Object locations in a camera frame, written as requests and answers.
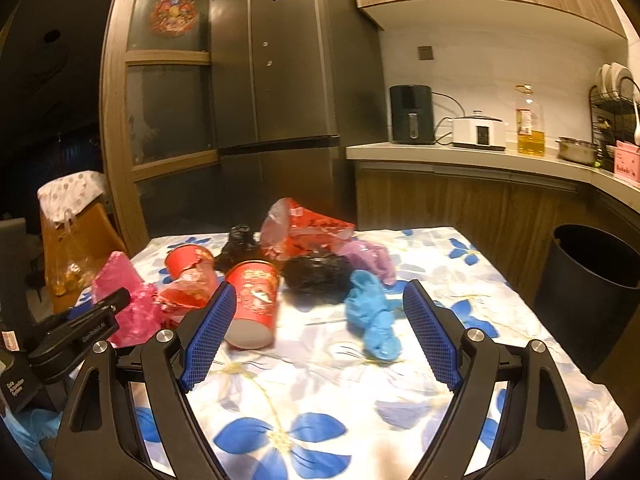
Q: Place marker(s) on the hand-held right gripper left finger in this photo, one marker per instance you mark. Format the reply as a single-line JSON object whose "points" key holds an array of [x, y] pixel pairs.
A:
{"points": [[210, 335]]}

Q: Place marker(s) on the large black plastic bag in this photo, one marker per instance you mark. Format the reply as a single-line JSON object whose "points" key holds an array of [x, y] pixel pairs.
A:
{"points": [[315, 272]]}

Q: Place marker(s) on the red round door decoration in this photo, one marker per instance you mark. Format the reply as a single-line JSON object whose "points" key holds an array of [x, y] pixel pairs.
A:
{"points": [[172, 16]]}

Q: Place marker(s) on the stainless steel pot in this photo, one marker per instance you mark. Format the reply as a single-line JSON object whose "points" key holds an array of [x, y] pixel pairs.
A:
{"points": [[577, 150]]}

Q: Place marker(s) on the black air fryer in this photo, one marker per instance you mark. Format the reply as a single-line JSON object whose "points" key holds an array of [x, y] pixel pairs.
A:
{"points": [[410, 110]]}

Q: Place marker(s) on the large red paper cup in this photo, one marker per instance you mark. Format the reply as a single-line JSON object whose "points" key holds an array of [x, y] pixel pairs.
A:
{"points": [[255, 300]]}

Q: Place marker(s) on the pink plastic bag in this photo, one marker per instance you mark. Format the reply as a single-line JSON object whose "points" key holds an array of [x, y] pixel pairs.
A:
{"points": [[112, 275]]}

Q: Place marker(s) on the light blue cloth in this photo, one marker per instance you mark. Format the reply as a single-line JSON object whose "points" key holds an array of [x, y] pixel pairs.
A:
{"points": [[30, 432]]}

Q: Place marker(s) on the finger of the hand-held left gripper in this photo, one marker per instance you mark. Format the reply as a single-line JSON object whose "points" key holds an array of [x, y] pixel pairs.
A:
{"points": [[85, 327]]}

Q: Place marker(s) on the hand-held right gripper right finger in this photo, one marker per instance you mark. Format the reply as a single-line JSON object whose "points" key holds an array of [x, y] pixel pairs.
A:
{"points": [[430, 340]]}

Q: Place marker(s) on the purple plastic bag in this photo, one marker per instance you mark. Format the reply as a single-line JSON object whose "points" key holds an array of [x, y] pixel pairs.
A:
{"points": [[370, 257]]}

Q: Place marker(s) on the dark wall socket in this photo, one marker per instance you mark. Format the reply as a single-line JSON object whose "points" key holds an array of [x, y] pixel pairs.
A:
{"points": [[425, 53]]}

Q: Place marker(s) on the cooking oil bottle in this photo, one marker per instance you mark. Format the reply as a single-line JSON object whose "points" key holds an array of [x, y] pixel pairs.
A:
{"points": [[531, 130]]}

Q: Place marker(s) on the blue rubber glove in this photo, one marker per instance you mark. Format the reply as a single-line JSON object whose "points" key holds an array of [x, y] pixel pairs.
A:
{"points": [[372, 317]]}

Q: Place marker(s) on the small black plastic bag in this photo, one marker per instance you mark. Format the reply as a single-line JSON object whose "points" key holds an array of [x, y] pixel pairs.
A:
{"points": [[240, 247]]}

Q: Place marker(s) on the black trash bin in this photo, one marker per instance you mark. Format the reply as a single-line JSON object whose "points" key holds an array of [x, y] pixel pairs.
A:
{"points": [[575, 285]]}

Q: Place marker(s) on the clear red plastic bag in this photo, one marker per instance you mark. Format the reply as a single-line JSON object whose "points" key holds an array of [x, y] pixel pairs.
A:
{"points": [[187, 292]]}

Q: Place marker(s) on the small red paper cup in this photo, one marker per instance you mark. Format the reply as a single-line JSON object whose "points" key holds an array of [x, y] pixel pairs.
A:
{"points": [[185, 260]]}

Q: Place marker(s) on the white electric cooker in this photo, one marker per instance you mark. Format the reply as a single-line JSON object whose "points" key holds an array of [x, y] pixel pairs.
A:
{"points": [[477, 132]]}

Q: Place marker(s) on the white dotted cloth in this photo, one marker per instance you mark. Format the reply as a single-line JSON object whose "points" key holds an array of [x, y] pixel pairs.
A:
{"points": [[70, 192]]}

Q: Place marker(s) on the blue floral tablecloth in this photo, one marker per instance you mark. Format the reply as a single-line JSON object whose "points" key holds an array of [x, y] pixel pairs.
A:
{"points": [[310, 385]]}

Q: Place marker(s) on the large red printed plastic bag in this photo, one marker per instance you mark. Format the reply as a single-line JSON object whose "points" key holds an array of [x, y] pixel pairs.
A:
{"points": [[310, 232]]}

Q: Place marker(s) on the pink utensil basket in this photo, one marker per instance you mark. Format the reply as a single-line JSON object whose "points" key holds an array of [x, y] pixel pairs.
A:
{"points": [[627, 162]]}

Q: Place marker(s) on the grey refrigerator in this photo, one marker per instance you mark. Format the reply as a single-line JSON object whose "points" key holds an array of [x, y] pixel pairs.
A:
{"points": [[290, 85]]}

